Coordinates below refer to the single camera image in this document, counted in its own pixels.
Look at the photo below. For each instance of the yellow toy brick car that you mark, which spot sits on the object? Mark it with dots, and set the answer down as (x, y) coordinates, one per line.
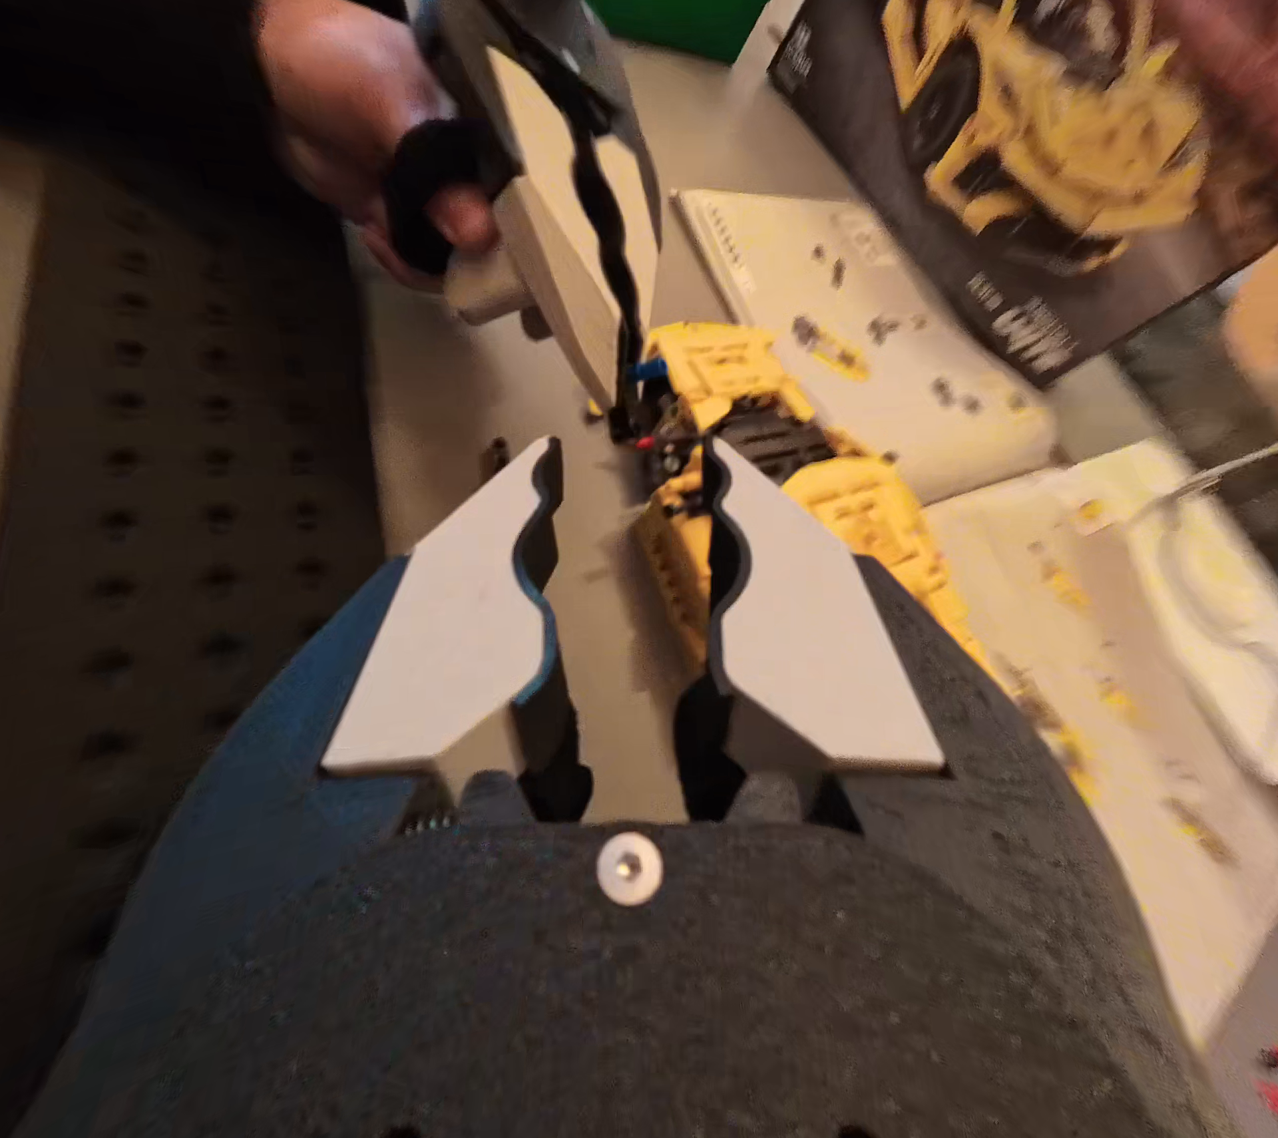
(868, 508)

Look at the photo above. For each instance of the grey desk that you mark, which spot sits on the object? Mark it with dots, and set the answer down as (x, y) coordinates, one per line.
(449, 459)

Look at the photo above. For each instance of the dark perforated foam pad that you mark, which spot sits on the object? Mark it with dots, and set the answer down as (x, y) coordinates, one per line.
(180, 508)

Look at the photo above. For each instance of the instruction booklet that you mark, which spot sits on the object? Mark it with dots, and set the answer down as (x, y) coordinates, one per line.
(899, 339)

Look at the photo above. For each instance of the person's left hand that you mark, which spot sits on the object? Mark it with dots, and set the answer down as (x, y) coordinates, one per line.
(329, 80)

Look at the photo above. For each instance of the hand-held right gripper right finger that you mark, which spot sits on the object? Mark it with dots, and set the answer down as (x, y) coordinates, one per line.
(819, 659)

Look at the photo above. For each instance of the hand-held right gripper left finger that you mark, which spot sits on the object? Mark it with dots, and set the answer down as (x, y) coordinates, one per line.
(449, 648)

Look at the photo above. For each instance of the dark grey brick beam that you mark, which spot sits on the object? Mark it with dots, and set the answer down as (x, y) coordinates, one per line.
(625, 399)

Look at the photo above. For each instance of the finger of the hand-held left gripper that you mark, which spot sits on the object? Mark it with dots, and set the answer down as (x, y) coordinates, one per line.
(639, 200)
(559, 260)

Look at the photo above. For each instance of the small black brick piece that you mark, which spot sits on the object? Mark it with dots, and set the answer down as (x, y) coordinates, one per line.
(496, 457)

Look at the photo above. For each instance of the toy car set box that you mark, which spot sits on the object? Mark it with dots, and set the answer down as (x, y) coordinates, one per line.
(999, 109)

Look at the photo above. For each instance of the short blue brick pin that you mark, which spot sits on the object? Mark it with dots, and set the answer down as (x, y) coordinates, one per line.
(651, 367)

